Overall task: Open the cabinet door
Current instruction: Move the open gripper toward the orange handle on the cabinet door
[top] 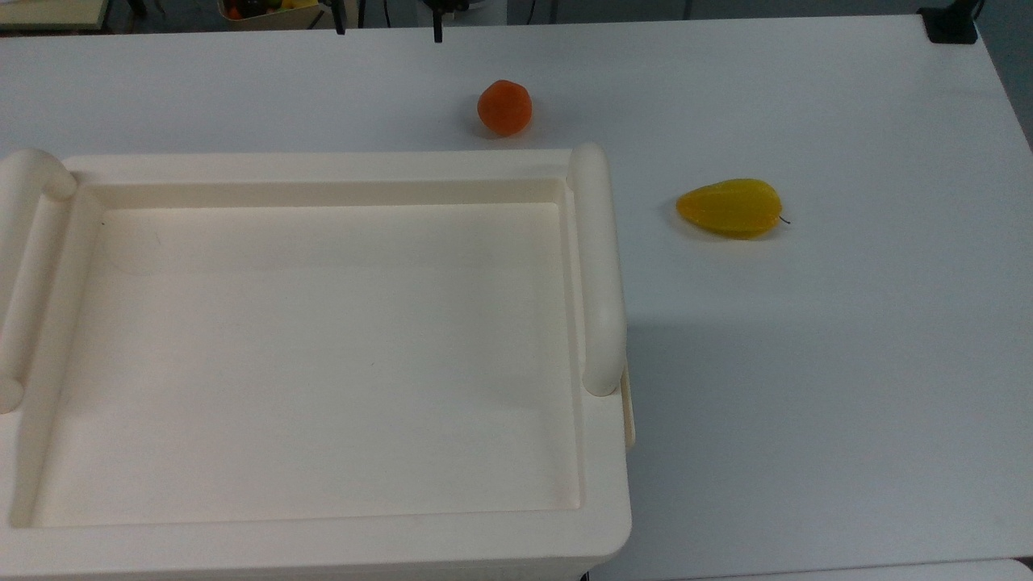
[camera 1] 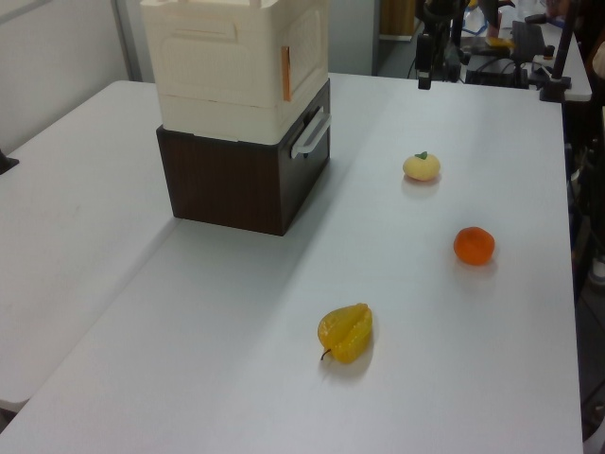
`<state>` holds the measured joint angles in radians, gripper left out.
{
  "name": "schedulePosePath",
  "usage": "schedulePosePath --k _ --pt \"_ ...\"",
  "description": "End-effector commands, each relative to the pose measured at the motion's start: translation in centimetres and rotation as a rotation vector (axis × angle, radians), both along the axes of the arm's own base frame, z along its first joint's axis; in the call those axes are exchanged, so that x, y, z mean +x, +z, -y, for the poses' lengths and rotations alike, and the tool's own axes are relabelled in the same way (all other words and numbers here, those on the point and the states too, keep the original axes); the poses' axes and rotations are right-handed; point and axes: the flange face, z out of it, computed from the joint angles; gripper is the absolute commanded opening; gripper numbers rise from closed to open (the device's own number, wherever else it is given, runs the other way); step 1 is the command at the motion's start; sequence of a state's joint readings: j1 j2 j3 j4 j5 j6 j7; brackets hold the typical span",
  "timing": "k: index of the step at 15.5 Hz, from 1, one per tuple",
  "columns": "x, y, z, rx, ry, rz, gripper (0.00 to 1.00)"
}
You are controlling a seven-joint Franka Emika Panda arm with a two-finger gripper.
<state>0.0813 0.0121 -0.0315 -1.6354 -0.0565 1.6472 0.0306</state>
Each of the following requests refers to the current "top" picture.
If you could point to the dark Franka gripper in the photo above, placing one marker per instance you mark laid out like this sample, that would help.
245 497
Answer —
442 4

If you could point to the cream plastic cabinet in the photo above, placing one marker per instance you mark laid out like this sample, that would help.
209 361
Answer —
323 363

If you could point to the black metal bar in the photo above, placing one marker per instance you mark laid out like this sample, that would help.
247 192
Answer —
339 20

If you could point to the orange toy fruit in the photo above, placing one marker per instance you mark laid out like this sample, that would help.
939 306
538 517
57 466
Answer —
504 106

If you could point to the yellow toy starfruit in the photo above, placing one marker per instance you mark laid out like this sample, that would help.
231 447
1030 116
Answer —
730 208

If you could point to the black table clamp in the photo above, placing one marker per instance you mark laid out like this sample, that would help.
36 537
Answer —
951 26

